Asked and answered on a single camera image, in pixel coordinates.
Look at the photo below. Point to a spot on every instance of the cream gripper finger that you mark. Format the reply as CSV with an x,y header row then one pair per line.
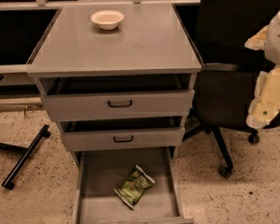
x,y
257,41
264,110

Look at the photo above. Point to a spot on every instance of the green jalapeno chip bag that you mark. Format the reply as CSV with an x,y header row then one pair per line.
x,y
134,187

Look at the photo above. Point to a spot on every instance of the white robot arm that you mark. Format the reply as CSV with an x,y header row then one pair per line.
x,y
272,44

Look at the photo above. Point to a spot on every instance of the grey top drawer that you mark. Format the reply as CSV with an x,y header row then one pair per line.
x,y
117,97

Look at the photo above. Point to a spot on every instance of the grey drawer cabinet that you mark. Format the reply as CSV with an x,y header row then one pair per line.
x,y
149,41

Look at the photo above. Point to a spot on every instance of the grey open bottom drawer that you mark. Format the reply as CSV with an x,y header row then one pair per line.
x,y
101,171

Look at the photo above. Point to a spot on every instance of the grey middle drawer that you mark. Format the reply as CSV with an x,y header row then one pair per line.
x,y
108,134

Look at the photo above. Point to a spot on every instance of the black office chair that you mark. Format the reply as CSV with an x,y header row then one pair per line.
x,y
224,88

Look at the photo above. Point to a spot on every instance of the white bowl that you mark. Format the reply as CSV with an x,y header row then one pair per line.
x,y
107,19

